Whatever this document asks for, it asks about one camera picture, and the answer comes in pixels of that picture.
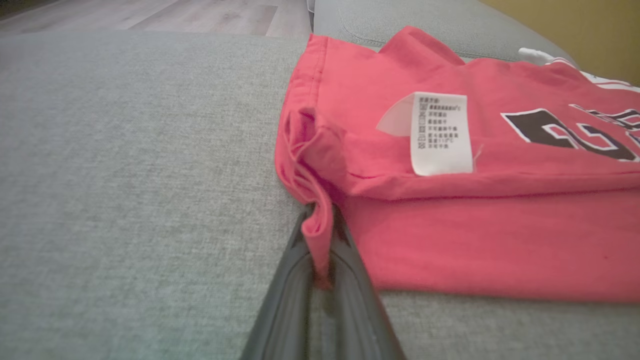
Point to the large grey fabric sofa seat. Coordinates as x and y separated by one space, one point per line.
125 200

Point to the grey sofa cushion with seam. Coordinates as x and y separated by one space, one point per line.
425 20

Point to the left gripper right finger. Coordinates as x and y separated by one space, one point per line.
357 320

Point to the red jersey shirt white stripes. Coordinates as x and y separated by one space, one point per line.
450 240

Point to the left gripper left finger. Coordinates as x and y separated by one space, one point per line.
282 305

